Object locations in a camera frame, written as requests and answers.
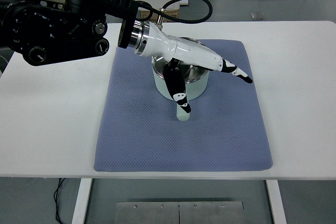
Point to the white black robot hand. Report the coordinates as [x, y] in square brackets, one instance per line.
[148, 41]

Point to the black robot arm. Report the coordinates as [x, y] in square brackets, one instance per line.
[52, 33]

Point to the cardboard box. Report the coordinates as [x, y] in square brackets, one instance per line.
[144, 14]

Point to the glass lid green knob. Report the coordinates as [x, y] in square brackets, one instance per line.
[191, 73]

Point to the grey floor socket cover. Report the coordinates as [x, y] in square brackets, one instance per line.
[257, 16]

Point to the blue quilted mat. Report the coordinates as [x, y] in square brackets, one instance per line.
[139, 130]

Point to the metal floor plate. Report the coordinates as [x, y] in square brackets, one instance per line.
[180, 212]

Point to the left white table leg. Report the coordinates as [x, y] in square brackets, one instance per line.
[82, 201]

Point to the white table leg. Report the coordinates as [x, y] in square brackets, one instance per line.
[82, 201]
[275, 200]

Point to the right white table leg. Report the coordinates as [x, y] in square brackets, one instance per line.
[275, 200]

